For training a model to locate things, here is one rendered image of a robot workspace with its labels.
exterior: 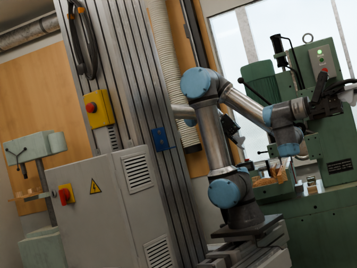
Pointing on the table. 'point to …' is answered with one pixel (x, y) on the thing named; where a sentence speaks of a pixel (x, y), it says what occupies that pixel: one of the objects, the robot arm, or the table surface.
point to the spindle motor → (261, 81)
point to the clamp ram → (265, 167)
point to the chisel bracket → (273, 151)
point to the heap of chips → (264, 182)
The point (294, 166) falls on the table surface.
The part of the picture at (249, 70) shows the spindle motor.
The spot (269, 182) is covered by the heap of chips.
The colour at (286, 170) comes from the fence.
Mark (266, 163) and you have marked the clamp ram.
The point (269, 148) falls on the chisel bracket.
